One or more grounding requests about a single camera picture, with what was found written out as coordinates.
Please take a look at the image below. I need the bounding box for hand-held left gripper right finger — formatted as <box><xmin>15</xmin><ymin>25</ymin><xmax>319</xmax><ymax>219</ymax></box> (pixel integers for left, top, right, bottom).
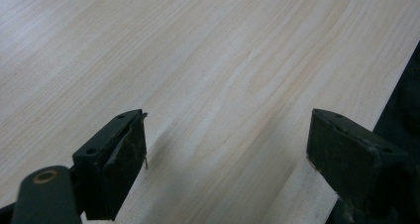
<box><xmin>305</xmin><ymin>108</ymin><xmax>411</xmax><ymax>216</ymax></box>

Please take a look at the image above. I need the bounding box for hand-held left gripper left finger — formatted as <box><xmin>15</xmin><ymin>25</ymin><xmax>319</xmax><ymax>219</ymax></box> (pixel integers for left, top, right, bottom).
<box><xmin>71</xmin><ymin>108</ymin><xmax>149</xmax><ymax>222</ymax></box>

